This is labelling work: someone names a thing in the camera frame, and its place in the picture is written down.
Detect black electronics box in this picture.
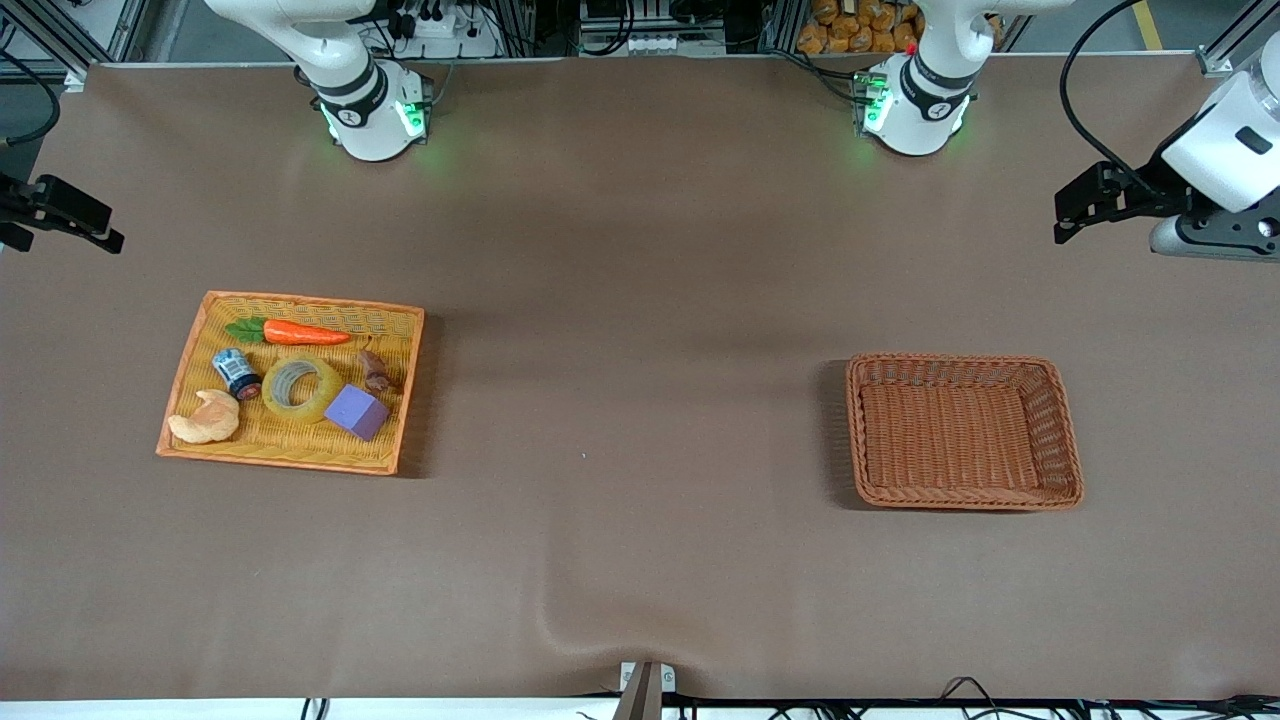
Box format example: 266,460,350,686
580,0,727,33

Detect brown table cloth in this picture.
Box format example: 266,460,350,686
0,55,1280,701

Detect brown wicker basket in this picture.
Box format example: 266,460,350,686
846,352,1086,512

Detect purple cube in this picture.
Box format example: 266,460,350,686
323,384,391,442

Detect large white power strip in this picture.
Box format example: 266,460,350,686
393,0,503,59

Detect brown toy root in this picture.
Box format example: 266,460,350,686
357,347,399,394

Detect metal table edge bracket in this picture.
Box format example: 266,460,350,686
612,660,678,720

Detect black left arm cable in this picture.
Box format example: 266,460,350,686
1059,0,1167,187

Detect yellow wicker tray orange rim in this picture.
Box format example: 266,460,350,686
155,290,426,477

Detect toy croissant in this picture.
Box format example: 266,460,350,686
167,389,242,445

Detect yellow tape roll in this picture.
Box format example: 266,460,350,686
262,354,344,425

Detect black cable bundle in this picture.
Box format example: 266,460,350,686
690,677,1280,720

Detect small blue labelled jar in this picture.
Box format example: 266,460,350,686
212,348,264,402

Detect orange toy carrot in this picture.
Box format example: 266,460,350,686
225,316,353,347

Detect aluminium frame post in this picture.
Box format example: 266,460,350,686
1196,0,1280,78
0,0,151,93

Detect crate of orange pastries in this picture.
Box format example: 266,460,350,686
797,0,927,57

